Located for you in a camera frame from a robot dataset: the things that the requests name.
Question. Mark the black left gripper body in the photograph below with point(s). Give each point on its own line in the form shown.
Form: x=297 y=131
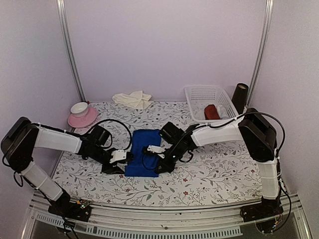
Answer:
x=97 y=154

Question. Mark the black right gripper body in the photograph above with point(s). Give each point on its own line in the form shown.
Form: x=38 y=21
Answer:
x=179 y=152

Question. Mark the blue microfibre towel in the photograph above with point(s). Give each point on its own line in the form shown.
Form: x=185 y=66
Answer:
x=143 y=165

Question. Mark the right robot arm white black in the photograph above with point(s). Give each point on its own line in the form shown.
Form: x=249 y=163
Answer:
x=252 y=127

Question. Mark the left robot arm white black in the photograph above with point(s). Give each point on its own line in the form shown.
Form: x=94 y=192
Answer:
x=24 y=137

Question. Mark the pink saucer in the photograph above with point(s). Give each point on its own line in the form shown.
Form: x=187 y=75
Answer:
x=84 y=121

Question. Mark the white teacup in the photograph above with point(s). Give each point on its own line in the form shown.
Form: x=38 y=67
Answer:
x=79 y=109

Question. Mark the red-brown rolled towel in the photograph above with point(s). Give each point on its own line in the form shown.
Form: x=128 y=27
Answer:
x=210 y=113

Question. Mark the white perforated plastic basket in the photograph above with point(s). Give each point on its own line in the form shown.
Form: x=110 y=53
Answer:
x=200 y=96

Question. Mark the clear plastic item in basket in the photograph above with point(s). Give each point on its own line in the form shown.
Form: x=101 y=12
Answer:
x=222 y=112

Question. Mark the floral patterned table mat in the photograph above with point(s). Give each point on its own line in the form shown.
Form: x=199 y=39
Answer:
x=220 y=173

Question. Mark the cream crumpled cloth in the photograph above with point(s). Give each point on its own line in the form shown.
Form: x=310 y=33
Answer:
x=135 y=100

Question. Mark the dark brown cylinder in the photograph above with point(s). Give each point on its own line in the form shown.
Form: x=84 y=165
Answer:
x=239 y=97

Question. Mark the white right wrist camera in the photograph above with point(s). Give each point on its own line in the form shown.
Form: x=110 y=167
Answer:
x=154 y=150

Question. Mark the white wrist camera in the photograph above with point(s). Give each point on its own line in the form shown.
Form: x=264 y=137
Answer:
x=154 y=150
x=121 y=156

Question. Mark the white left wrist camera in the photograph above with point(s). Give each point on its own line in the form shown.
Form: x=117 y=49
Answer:
x=121 y=156

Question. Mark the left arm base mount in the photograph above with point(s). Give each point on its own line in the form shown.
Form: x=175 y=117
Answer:
x=70 y=210

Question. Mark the aluminium front rail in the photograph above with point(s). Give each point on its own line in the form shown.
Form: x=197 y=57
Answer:
x=108 y=221

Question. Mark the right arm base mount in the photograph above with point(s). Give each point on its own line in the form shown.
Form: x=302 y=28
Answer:
x=259 y=211

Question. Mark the left aluminium frame post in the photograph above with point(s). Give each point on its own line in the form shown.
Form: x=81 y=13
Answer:
x=69 y=49

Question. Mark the aluminium frame post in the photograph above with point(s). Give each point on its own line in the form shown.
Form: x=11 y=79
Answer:
x=262 y=45
x=69 y=49

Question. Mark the right aluminium frame post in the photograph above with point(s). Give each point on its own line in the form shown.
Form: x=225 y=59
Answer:
x=262 y=45

